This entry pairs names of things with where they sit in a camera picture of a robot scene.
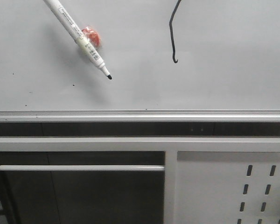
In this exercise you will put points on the white metal stand frame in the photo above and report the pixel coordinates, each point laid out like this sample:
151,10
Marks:
171,146

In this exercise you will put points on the red round magnet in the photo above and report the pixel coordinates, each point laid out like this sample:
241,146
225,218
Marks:
92,36

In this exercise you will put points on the whiteboard with aluminium frame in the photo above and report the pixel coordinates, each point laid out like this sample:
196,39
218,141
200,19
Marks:
194,60

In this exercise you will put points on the white perforated pegboard panel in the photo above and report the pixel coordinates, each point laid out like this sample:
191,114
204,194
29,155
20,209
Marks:
227,188

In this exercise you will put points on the white horizontal stand bar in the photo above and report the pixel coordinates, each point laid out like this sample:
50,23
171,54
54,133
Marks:
64,168

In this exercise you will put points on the white black whiteboard marker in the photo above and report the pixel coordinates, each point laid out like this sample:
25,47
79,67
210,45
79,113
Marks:
77,35

